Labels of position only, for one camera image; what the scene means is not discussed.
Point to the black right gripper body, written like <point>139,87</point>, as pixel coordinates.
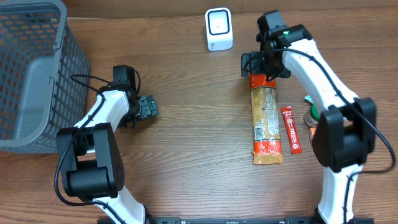
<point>263,61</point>

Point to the teal tissue pack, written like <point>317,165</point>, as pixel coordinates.
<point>309,99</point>

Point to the green lidded jar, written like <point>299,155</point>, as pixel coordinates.
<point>311,117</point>

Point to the red coffee sachet stick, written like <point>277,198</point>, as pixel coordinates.
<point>295,145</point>

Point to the orange Kleenex tissue pack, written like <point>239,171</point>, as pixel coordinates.
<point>311,133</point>

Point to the orange spaghetti packet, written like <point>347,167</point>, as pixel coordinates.
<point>267,144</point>

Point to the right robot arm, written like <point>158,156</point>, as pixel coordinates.
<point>345,133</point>

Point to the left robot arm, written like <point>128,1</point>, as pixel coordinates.
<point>90,170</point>

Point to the white barcode scanner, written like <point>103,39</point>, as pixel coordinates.
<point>219,29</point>

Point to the grey plastic mesh basket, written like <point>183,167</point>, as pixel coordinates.
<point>42,69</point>

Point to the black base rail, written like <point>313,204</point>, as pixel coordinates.
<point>286,220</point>

